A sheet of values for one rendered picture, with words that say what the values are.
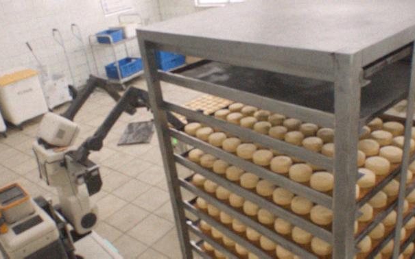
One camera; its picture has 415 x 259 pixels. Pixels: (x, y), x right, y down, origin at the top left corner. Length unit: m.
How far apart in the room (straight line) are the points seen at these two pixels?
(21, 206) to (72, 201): 0.28
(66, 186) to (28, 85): 3.67
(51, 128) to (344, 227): 1.77
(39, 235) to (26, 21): 4.80
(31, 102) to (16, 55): 0.91
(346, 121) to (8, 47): 6.09
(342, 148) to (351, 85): 0.12
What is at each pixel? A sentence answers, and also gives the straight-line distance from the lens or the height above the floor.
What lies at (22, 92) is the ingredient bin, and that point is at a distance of 5.92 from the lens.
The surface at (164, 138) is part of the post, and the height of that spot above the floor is 1.49.
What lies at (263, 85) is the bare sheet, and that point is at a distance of 0.96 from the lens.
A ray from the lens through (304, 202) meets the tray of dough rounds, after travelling 0.95.
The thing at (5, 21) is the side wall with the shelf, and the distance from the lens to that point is 6.50.
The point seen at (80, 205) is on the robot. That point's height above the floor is 0.72.
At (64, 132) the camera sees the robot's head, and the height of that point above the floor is 1.18.
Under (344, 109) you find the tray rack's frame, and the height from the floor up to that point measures 1.73.
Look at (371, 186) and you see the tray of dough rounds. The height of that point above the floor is 1.49.
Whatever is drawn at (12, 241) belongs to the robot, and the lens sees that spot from 2.21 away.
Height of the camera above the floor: 1.99
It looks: 25 degrees down
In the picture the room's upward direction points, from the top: 8 degrees counter-clockwise
